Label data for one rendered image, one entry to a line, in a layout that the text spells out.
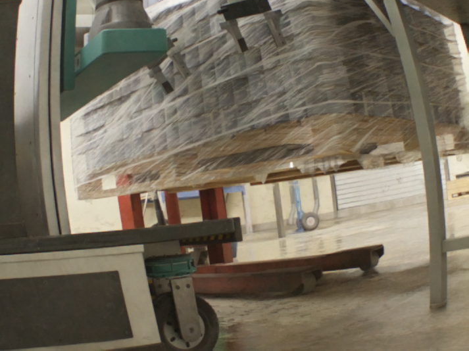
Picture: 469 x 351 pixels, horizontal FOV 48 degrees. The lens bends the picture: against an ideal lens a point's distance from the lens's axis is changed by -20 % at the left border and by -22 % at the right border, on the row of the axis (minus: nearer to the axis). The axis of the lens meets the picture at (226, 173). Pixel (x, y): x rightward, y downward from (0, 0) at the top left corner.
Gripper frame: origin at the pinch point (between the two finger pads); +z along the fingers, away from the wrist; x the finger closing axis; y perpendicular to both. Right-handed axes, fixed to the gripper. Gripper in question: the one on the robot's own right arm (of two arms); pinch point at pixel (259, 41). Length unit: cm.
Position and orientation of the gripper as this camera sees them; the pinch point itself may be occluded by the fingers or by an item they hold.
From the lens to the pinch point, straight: 158.7
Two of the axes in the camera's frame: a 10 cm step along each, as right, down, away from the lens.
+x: 6.9, -0.1, -7.2
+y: -6.4, 4.4, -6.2
